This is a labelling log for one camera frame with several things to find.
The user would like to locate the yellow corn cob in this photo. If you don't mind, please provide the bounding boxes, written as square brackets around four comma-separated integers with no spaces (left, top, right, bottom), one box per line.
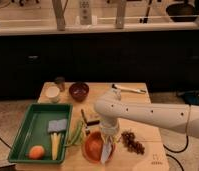
[51,133,61,160]

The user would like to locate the green plastic tray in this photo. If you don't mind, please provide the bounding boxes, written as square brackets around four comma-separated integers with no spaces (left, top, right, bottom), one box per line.
[8,103,72,164]

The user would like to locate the dark maroon bowl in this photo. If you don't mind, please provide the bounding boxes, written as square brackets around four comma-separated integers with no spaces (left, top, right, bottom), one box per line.
[69,82,89,102]

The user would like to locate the black floor cable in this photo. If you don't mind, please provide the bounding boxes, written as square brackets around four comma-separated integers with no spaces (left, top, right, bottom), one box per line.
[163,134,190,171]

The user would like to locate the orange fruit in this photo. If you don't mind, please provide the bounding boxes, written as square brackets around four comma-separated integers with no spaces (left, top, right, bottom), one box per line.
[28,145,45,160]

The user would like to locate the white handled brush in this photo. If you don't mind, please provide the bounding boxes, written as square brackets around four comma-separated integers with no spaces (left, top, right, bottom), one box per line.
[112,84,147,94]

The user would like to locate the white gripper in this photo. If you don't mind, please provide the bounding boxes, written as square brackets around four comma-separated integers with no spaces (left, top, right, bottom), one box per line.
[99,123,119,144]

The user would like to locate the white cup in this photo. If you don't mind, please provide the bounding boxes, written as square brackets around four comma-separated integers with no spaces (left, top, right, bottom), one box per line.
[46,86,60,103]

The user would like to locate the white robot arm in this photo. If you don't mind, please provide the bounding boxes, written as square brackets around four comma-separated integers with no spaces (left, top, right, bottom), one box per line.
[94,89,199,139]

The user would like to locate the green bean pods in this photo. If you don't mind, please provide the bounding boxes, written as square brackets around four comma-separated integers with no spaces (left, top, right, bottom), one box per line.
[66,120,83,146]

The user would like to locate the orange-red bowl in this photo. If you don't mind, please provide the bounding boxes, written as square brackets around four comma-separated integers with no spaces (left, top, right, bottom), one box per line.
[81,131,117,164]

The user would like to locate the bunch of dark grapes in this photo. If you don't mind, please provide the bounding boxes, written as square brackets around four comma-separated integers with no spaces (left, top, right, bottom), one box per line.
[121,131,145,155]

